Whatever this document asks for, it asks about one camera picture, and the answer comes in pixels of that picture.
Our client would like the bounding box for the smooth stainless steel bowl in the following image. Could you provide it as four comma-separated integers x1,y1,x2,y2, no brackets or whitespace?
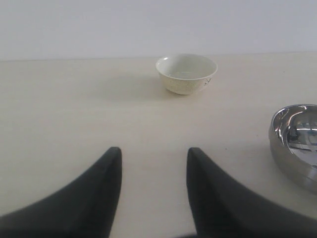
268,104,317,193

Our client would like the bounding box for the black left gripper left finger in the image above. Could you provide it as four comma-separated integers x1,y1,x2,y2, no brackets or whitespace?
0,147,122,238

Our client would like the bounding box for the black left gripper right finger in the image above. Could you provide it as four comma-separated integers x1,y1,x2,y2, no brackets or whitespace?
186,147,317,238

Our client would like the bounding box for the white floral ceramic bowl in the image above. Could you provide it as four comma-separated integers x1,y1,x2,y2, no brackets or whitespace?
156,54,218,95

